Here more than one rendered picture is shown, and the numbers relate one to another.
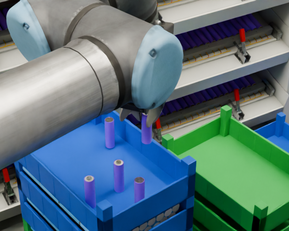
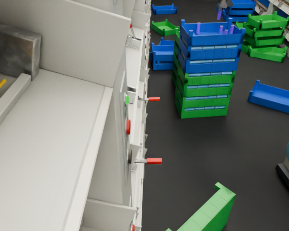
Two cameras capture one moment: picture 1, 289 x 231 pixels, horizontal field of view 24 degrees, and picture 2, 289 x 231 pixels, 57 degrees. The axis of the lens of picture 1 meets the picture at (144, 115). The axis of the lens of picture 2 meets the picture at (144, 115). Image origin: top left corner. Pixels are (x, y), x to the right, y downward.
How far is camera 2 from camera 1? 1.62 m
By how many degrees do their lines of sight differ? 46
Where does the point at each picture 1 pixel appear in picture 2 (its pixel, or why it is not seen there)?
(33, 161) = (204, 38)
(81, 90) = not seen: outside the picture
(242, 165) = not seen: hidden behind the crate
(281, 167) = not seen: hidden behind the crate
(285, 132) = (155, 49)
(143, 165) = (210, 32)
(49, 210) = (209, 54)
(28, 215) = (191, 68)
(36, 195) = (201, 53)
